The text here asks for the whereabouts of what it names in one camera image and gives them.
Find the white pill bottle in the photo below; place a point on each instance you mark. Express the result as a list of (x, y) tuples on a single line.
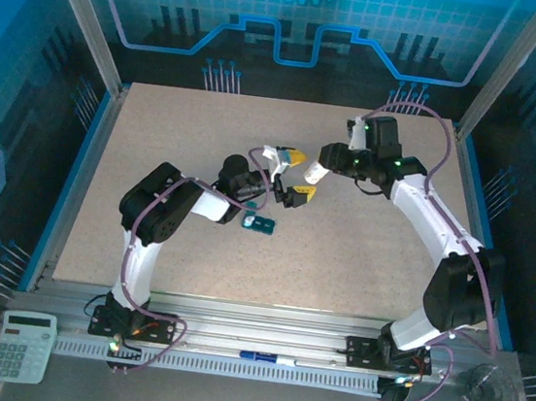
[(314, 171)]

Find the teal weekly pill organizer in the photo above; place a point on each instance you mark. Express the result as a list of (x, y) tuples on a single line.
[(260, 223)]

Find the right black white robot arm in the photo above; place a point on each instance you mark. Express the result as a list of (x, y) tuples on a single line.
[(432, 216)]

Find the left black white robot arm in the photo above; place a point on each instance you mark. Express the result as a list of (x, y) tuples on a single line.
[(143, 263)]

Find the blue white marker pen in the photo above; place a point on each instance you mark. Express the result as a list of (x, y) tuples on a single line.
[(266, 357)]

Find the clear glass beaker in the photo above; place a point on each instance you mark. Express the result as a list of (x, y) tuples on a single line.
[(488, 390)]

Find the white desk calculator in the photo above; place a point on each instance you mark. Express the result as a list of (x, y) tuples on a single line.
[(22, 346)]

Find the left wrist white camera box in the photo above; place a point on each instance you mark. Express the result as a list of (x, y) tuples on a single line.
[(278, 160)]

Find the aluminium table side rail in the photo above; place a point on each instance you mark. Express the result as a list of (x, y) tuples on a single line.
[(480, 207), (83, 173)]

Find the aluminium mounting rail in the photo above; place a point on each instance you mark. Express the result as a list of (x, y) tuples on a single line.
[(257, 326)]

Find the aluminium frame post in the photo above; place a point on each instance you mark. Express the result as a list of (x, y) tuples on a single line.
[(509, 69), (82, 16)]

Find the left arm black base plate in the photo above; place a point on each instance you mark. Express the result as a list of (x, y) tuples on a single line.
[(159, 326)]

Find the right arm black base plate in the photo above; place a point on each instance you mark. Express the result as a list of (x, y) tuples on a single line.
[(362, 353)]

